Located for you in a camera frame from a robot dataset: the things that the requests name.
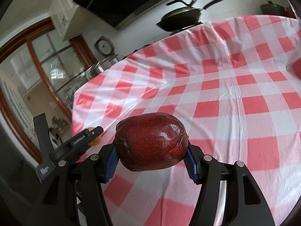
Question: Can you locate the small yellow striped melon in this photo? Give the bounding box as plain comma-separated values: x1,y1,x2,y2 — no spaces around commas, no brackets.
87,127,102,146

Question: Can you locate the dark red apple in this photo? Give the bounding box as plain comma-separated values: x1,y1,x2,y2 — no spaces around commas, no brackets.
114,112,189,172

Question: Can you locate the wooden glass door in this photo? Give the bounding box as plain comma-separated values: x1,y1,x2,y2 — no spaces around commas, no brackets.
1,17,97,164

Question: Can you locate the red white checkered tablecloth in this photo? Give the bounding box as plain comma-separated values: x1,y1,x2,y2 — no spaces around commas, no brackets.
72,15,300,225

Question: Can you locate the black frying pan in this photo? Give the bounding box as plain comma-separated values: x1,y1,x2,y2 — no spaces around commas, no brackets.
156,0,224,33

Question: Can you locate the black cooking pot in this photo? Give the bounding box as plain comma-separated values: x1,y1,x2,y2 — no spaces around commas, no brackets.
260,1,286,16

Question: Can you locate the round wall gauge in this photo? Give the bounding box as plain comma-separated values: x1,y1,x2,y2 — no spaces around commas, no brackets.
94,36,114,57

